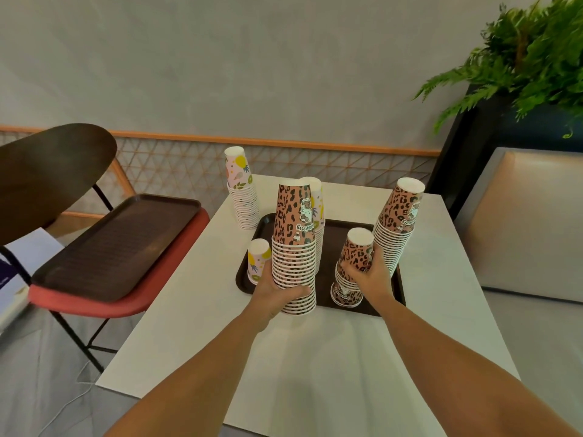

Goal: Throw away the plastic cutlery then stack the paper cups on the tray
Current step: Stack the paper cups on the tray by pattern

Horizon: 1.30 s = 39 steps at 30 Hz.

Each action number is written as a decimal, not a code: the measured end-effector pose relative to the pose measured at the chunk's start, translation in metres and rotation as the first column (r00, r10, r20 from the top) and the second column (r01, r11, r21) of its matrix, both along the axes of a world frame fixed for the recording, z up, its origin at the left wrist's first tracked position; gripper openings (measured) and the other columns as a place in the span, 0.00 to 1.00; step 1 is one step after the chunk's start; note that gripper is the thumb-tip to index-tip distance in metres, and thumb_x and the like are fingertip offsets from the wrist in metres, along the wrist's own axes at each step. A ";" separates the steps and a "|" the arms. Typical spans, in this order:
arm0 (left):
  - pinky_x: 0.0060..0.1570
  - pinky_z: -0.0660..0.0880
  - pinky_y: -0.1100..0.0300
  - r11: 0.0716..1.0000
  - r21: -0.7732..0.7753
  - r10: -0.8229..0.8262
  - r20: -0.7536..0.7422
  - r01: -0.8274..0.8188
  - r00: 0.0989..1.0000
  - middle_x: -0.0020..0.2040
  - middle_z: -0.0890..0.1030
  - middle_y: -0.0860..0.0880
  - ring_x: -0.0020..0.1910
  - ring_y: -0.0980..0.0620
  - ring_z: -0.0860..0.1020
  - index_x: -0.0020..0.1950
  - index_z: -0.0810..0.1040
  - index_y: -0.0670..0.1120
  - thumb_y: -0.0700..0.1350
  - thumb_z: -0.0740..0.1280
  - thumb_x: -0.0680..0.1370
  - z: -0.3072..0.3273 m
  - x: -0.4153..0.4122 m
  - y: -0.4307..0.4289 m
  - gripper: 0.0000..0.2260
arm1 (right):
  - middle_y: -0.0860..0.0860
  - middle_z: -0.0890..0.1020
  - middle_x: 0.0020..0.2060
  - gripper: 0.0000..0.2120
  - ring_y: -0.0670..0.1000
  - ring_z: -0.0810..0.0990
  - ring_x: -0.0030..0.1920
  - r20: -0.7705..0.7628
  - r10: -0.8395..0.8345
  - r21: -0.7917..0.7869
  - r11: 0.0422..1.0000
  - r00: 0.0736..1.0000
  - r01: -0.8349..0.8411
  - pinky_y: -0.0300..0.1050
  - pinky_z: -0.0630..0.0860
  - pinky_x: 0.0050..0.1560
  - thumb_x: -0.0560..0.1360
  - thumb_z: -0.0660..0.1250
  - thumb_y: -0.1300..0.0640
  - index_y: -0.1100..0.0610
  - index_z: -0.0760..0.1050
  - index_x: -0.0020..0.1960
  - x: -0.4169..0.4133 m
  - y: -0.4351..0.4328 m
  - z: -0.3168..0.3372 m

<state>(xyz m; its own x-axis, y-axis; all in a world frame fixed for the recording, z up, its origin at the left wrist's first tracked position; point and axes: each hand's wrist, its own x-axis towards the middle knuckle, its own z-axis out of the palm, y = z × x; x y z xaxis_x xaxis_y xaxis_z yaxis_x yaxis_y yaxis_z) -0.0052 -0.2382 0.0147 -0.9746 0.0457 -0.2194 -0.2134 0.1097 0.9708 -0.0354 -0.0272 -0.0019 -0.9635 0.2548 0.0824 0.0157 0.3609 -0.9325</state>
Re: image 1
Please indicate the person's right hand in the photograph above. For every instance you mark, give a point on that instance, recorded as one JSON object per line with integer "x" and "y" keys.
{"x": 376, "y": 286}

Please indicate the person's left hand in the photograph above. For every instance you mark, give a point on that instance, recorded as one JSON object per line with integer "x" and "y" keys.
{"x": 264, "y": 304}

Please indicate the person's left thumb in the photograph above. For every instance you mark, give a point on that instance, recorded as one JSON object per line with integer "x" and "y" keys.
{"x": 296, "y": 293}

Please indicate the person's right thumb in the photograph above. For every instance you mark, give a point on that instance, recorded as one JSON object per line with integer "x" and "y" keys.
{"x": 356, "y": 275}

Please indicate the short leopard print cup stack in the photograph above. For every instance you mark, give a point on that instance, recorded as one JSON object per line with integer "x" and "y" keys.
{"x": 354, "y": 254}

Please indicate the tall leopard print cup stack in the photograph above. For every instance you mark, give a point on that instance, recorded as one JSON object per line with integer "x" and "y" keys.
{"x": 294, "y": 222}

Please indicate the person's left forearm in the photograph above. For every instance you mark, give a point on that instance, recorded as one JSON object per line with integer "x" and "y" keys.
{"x": 200, "y": 382}

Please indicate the person's right forearm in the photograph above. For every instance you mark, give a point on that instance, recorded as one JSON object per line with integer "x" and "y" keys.
{"x": 455, "y": 373}

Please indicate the brown plastic serving tray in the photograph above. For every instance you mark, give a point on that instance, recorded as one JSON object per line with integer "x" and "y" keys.
{"x": 114, "y": 245}
{"x": 328, "y": 250}

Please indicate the short fruit print cup stack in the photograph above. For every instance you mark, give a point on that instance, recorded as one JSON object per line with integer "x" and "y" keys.
{"x": 257, "y": 261}

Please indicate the medium leopard print cup stack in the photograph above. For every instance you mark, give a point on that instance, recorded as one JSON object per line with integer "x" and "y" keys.
{"x": 401, "y": 213}

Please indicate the tall fruit print cup stack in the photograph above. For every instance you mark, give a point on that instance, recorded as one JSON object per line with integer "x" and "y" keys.
{"x": 241, "y": 191}

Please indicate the black planter box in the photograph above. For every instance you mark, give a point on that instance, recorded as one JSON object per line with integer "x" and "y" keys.
{"x": 473, "y": 145}

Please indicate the beige upholstered bench cushion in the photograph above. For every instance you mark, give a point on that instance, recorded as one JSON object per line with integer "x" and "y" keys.
{"x": 528, "y": 222}

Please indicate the white paper bag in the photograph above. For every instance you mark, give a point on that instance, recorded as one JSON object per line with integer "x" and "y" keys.
{"x": 27, "y": 259}

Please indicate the red seat wooden back chair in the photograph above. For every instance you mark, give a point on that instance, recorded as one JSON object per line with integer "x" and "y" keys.
{"x": 45, "y": 172}

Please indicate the green fern plant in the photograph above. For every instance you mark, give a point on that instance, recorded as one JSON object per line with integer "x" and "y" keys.
{"x": 533, "y": 49}

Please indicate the rattan lattice wall panel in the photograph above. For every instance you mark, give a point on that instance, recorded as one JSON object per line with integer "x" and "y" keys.
{"x": 182, "y": 163}

